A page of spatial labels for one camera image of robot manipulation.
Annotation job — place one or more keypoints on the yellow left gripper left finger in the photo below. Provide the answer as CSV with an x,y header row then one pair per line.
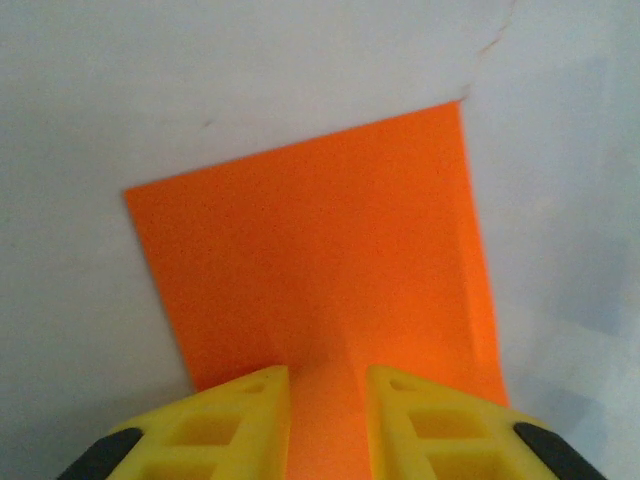
x,y
210,435

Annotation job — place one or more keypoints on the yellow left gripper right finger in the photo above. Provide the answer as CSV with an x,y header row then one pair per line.
x,y
450,435

